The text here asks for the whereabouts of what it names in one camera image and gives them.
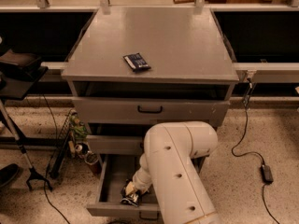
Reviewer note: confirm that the grey drawer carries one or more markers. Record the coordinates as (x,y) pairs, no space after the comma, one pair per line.
(112,199)
(148,111)
(122,145)

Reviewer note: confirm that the black tray on stand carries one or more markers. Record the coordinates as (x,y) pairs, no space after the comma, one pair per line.
(19,73)

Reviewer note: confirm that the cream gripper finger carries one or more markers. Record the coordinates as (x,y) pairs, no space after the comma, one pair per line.
(130,189)

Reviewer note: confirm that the grey middle drawer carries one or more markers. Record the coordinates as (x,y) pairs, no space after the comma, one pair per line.
(122,145)

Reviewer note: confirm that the grey drawer cabinet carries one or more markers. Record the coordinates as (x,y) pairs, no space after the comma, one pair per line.
(185,51)

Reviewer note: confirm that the drink can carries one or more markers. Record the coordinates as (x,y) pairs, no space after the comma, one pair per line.
(82,149)

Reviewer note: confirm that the grey bottom drawer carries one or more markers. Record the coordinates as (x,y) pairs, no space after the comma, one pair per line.
(112,199)

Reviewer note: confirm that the blue chip bag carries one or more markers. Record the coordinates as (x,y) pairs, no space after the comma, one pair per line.
(133,200)

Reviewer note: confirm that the green snack bag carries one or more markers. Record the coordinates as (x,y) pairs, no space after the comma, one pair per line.
(77,128)

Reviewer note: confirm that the black wire basket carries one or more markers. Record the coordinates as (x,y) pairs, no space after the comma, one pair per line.
(61,147)

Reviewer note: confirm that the brown cup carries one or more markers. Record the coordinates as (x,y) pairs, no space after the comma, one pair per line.
(93,163)

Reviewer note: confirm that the black power adapter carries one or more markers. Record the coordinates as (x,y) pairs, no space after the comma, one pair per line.
(266,174)

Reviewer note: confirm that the dark blue snack packet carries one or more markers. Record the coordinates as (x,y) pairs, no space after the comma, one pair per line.
(136,62)

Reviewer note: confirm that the black tripod stand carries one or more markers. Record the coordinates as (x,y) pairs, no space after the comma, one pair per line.
(34,175)

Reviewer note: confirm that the grey top drawer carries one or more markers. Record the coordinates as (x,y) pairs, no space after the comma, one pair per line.
(148,111)

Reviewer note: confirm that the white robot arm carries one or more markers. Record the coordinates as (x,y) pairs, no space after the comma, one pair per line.
(166,166)

